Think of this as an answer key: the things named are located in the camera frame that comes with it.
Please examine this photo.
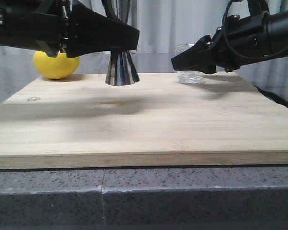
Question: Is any steel double jigger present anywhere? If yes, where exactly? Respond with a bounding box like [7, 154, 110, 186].
[102, 0, 139, 86]

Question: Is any grey curtain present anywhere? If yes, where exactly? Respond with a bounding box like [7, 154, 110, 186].
[0, 0, 288, 54]

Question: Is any wooden cutting board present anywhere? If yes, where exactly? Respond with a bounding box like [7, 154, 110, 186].
[0, 72, 288, 169]

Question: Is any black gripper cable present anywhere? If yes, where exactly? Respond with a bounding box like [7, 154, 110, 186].
[100, 0, 118, 21]
[220, 0, 288, 59]

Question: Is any clear glass beaker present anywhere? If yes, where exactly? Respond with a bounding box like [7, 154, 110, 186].
[175, 44, 204, 84]

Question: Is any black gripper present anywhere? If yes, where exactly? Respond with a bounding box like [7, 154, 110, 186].
[0, 0, 140, 58]
[171, 13, 270, 74]

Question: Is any yellow lemon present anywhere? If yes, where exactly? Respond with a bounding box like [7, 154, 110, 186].
[33, 51, 80, 80]

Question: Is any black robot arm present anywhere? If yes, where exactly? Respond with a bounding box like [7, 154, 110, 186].
[171, 0, 288, 74]

